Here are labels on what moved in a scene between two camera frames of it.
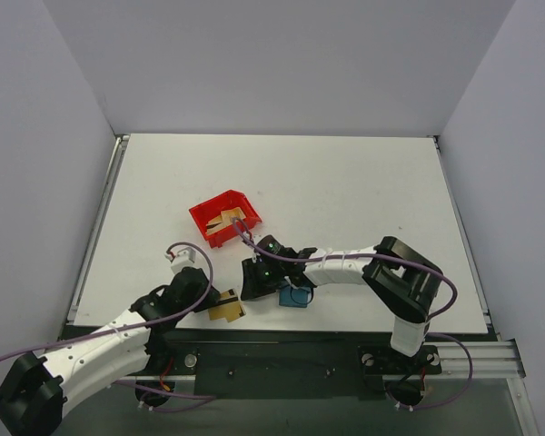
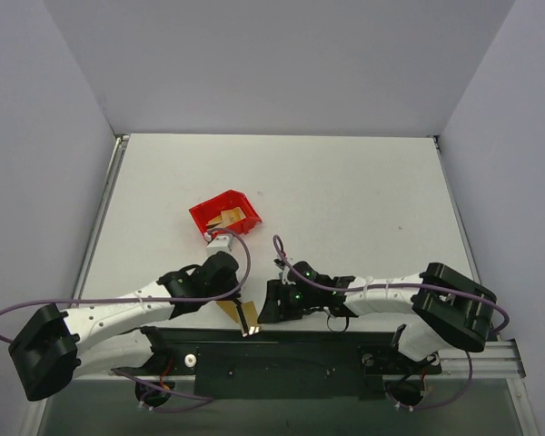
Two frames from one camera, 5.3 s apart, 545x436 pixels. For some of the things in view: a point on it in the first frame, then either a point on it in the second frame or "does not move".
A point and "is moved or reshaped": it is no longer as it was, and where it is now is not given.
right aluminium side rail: x=466 y=237 does not move
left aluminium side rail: x=98 y=225 does not move
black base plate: x=263 y=365 does not move
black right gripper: x=252 y=283 → x=271 y=302
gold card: x=230 y=312 is moved or reshaped
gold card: x=229 y=295 is moved or reshaped
